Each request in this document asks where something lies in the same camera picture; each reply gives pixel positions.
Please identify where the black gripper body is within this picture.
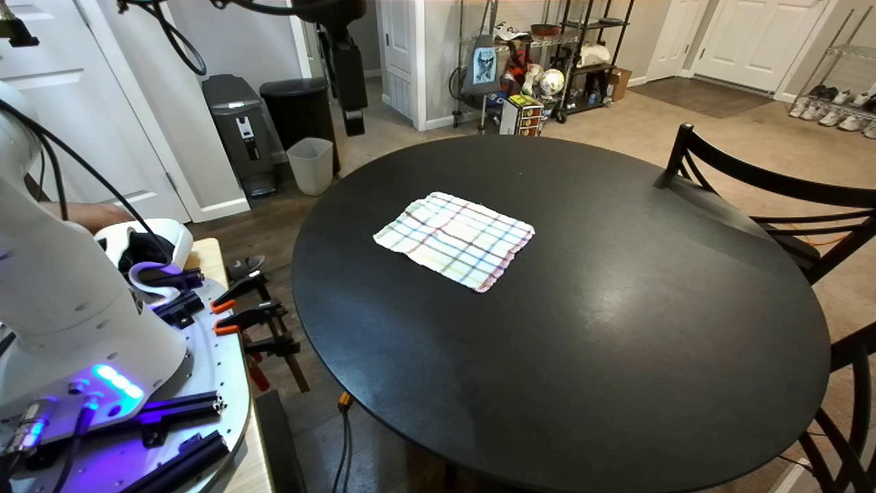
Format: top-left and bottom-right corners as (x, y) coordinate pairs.
(312, 23), (370, 105)

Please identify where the white plaid dish cloth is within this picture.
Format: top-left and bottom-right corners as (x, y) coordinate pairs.
(370, 190), (539, 295)

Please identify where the white narrow door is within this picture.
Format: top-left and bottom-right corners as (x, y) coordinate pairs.
(379, 0), (433, 133)

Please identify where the black trash can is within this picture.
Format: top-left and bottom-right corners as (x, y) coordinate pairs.
(258, 76), (339, 154)

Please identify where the small white waste bin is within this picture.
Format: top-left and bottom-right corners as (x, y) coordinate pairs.
(286, 133), (338, 198)

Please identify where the grey step trash can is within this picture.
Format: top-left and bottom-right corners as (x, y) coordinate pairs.
(201, 70), (281, 199)

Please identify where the blue framed portrait picture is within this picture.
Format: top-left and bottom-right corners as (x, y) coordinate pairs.
(465, 32), (506, 98)

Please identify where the box of colourful packets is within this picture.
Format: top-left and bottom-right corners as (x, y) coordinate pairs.
(498, 91), (550, 139)

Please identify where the white helmet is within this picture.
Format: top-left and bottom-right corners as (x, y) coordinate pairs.
(536, 62), (570, 101)

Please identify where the black orange bar clamp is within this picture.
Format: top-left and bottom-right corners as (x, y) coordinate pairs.
(208, 268), (276, 317)
(212, 298), (288, 340)
(240, 333), (312, 395)

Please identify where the white VR headset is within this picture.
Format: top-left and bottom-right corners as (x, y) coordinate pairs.
(93, 216), (198, 298)

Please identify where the black metal shelf rack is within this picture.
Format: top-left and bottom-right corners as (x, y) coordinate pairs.
(544, 0), (639, 127)

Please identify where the white closet door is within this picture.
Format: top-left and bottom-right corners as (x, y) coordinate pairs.
(0, 0), (194, 228)

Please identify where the small brown cardboard box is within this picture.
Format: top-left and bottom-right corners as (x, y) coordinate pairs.
(604, 62), (636, 105)

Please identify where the round grey mounting plate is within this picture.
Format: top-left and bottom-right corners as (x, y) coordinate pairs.
(0, 272), (255, 493)

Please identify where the black cross-back chair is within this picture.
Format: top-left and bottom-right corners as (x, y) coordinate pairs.
(797, 317), (876, 493)
(654, 120), (876, 287)

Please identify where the brown door mat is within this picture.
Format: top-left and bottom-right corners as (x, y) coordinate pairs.
(629, 75), (777, 120)

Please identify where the round black table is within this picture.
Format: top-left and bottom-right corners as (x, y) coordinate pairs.
(290, 133), (833, 493)

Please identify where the white panel entry door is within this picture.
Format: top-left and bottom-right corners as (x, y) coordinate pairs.
(691, 0), (836, 95)

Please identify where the black aluminium bar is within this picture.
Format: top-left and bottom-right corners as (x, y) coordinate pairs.
(113, 427), (234, 493)

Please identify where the black base cable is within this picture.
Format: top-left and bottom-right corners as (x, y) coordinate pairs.
(0, 95), (161, 242)

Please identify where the wire shoe rack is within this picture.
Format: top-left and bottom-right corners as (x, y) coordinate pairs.
(789, 6), (876, 139)

